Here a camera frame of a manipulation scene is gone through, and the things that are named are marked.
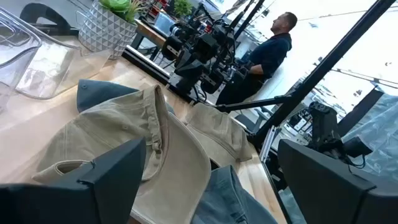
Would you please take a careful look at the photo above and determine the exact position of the clear plastic bin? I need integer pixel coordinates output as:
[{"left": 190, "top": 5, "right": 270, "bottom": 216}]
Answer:
[{"left": 0, "top": 6, "right": 113, "bottom": 114}]

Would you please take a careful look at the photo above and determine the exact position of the white faceted plant pot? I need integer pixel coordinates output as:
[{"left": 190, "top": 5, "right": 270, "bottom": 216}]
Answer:
[{"left": 77, "top": 0, "right": 138, "bottom": 60}]

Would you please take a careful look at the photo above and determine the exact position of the small background green plant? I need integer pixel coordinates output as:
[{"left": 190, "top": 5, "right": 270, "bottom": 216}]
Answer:
[{"left": 173, "top": 0, "right": 194, "bottom": 18}]

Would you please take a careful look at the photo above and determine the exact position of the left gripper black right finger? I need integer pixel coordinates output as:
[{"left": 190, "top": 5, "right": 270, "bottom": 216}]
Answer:
[{"left": 277, "top": 138, "right": 398, "bottom": 224}]

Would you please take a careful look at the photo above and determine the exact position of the black background robot device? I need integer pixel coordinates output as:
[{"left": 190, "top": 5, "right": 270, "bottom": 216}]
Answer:
[{"left": 306, "top": 101, "right": 374, "bottom": 169}]

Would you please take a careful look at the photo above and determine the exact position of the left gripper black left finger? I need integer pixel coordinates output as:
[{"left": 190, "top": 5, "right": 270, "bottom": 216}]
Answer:
[{"left": 0, "top": 138, "right": 147, "bottom": 224}]

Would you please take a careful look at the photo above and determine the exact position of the green succulent plant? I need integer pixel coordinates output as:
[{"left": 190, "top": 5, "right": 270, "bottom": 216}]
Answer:
[{"left": 98, "top": 0, "right": 149, "bottom": 25}]

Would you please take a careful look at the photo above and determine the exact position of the black curved chair back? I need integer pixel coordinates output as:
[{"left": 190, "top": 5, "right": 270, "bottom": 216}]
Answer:
[{"left": 19, "top": 2, "right": 72, "bottom": 32}]

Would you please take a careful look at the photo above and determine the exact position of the background wooden desk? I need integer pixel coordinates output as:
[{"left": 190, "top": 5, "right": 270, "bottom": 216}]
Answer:
[{"left": 132, "top": 18, "right": 169, "bottom": 60}]

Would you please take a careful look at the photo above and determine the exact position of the beige baseball cap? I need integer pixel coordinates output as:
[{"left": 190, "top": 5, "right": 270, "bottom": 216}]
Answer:
[
  {"left": 183, "top": 102, "right": 254, "bottom": 170},
  {"left": 30, "top": 83, "right": 212, "bottom": 224}
]

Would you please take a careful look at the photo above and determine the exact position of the person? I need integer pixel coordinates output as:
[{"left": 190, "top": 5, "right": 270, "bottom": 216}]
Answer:
[{"left": 215, "top": 11, "right": 299, "bottom": 106}]

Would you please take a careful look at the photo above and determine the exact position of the clear plastic sheet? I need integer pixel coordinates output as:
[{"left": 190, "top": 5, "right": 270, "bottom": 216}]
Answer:
[{"left": 341, "top": 93, "right": 398, "bottom": 189}]

